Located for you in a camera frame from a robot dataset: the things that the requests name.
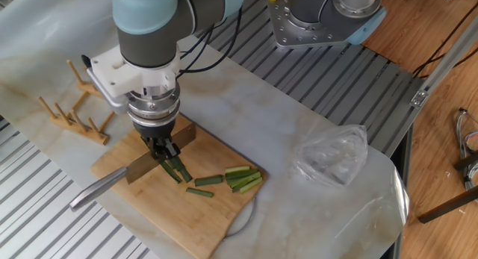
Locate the clear plastic bag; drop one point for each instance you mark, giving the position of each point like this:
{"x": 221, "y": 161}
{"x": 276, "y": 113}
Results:
{"x": 332, "y": 158}

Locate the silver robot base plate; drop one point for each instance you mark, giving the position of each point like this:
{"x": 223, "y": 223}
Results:
{"x": 284, "y": 27}

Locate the aluminium frame beam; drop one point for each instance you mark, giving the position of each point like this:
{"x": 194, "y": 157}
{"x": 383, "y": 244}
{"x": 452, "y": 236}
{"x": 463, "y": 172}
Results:
{"x": 437, "y": 76}

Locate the wooden peg rack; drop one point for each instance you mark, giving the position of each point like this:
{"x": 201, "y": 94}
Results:
{"x": 74, "y": 126}

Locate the long green garlic stalk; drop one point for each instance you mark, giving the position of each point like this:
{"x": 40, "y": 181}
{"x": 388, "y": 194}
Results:
{"x": 183, "y": 173}

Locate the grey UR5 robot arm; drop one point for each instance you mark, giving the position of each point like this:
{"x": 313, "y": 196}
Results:
{"x": 149, "y": 42}

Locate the short dark garlic leaf piece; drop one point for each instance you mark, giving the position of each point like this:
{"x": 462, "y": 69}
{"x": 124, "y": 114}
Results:
{"x": 199, "y": 193}
{"x": 208, "y": 181}

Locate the dark wooden bar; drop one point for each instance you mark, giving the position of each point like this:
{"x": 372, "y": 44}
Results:
{"x": 448, "y": 205}

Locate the bamboo cutting board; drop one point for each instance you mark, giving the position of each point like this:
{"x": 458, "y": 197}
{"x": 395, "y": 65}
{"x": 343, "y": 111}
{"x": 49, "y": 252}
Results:
{"x": 209, "y": 221}

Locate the pale green garlic piece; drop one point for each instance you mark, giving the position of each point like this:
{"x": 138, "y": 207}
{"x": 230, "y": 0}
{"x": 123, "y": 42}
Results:
{"x": 251, "y": 185}
{"x": 237, "y": 169}

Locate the marble pattern table mat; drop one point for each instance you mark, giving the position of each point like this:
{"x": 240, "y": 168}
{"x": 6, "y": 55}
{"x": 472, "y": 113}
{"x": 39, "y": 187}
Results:
{"x": 280, "y": 113}

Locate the dark green garlic piece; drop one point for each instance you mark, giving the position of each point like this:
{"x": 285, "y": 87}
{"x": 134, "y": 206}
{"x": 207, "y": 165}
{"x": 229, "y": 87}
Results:
{"x": 242, "y": 180}
{"x": 241, "y": 174}
{"x": 241, "y": 186}

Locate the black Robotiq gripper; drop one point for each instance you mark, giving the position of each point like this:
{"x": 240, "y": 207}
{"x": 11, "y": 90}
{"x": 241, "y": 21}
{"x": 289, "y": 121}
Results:
{"x": 154, "y": 132}

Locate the steel cleaver knife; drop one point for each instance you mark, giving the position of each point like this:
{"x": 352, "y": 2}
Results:
{"x": 97, "y": 186}

